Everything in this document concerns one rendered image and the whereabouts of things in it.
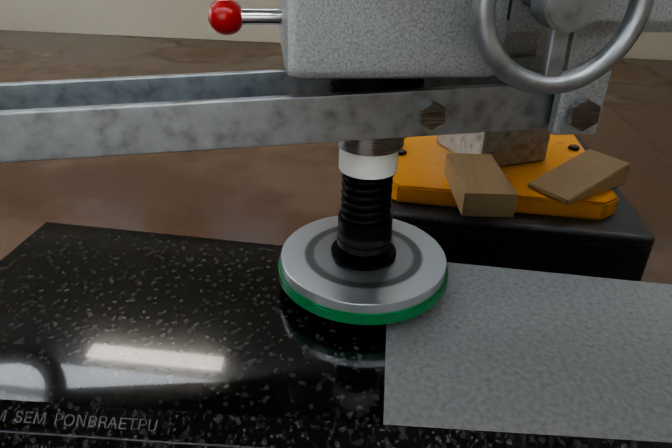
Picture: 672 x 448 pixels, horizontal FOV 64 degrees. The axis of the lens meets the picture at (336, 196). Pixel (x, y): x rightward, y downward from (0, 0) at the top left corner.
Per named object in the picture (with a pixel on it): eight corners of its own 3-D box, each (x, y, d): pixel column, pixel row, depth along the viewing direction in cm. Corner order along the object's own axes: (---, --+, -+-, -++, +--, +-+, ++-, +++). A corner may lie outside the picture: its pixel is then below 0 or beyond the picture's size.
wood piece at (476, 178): (443, 173, 121) (446, 152, 118) (488, 174, 120) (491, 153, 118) (461, 216, 103) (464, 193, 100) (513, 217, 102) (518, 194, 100)
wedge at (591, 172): (584, 168, 125) (589, 148, 123) (624, 184, 118) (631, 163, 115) (526, 186, 115) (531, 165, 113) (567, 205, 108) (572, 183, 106)
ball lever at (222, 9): (292, 32, 51) (292, -4, 50) (294, 38, 48) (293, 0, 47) (210, 31, 50) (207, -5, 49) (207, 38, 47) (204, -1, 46)
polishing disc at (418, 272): (250, 287, 65) (250, 278, 64) (319, 210, 82) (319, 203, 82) (425, 333, 58) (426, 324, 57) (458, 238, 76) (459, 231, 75)
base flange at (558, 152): (393, 127, 160) (395, 111, 158) (566, 139, 154) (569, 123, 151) (381, 201, 116) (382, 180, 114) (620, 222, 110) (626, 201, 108)
